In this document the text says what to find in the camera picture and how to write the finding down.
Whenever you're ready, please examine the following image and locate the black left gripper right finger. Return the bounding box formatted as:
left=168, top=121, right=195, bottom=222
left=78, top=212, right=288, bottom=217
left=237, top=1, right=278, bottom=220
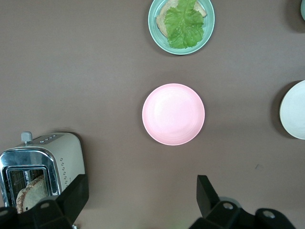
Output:
left=188, top=175, right=257, bottom=229

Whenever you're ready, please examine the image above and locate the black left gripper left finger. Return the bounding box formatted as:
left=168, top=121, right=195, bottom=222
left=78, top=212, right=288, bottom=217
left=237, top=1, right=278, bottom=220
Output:
left=18, top=174, right=90, bottom=229

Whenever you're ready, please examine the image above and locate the wide pink bowl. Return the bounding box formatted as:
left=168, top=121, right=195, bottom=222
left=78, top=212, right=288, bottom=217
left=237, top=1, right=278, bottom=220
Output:
left=142, top=83, right=206, bottom=146

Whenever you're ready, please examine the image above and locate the bread slice in toaster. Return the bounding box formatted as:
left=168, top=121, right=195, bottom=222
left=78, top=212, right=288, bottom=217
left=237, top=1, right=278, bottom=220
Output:
left=16, top=174, right=48, bottom=214

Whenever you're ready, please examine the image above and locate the beige and chrome toaster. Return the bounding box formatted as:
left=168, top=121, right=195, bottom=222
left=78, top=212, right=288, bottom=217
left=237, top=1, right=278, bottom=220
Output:
left=0, top=131, right=86, bottom=214

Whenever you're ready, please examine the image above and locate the white plate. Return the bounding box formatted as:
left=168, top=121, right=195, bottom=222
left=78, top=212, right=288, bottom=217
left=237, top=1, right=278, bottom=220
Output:
left=279, top=80, right=305, bottom=140

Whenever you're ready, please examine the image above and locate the green plate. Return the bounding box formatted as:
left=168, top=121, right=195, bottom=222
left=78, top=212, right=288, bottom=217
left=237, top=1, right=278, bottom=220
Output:
left=148, top=0, right=215, bottom=56

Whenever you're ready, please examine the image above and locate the green lettuce leaf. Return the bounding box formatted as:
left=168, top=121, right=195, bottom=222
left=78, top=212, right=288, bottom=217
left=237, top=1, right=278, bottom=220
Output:
left=163, top=0, right=205, bottom=50

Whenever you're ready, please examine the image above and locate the toasted bread slice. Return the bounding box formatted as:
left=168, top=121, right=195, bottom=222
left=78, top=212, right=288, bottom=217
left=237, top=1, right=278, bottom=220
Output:
left=156, top=0, right=207, bottom=38

